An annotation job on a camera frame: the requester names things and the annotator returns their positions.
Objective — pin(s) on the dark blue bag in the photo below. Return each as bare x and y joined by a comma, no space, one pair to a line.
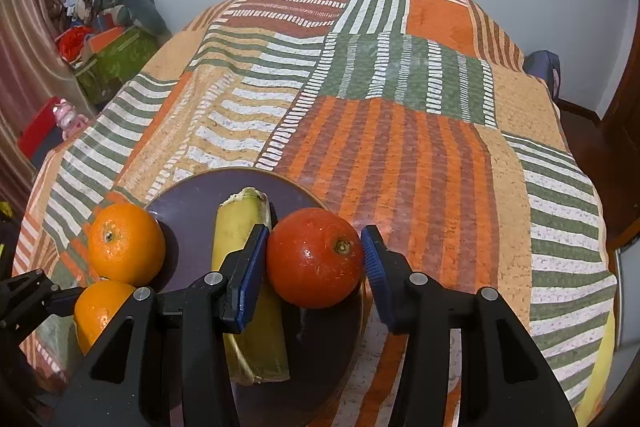
544,66

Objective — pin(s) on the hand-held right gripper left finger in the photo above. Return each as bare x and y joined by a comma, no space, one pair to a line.
248,277

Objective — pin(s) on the striped patchwork bedspread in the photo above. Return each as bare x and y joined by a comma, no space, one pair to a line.
400,117

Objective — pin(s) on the wooden door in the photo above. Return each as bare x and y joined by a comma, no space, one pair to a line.
622,117

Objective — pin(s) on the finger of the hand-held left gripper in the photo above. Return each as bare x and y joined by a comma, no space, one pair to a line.
22,294

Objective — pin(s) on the small orange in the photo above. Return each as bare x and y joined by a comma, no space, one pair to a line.
97,312

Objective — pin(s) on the red box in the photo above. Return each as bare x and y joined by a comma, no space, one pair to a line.
42,132

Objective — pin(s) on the green cardboard box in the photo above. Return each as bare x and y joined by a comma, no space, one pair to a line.
112,62

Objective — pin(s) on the red-orange tangerine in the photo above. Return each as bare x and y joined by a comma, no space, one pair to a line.
315,258

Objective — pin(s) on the large orange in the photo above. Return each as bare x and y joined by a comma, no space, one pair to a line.
126,243

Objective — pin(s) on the yellow banana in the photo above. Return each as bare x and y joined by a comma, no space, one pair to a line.
257,347

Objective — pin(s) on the dark purple plate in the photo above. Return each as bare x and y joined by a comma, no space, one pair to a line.
320,347

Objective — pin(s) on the pink toy figure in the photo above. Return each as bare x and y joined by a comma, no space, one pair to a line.
70,119

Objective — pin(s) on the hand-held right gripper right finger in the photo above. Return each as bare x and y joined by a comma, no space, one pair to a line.
376,274

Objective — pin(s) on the striped curtain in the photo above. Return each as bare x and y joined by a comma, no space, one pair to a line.
27,32

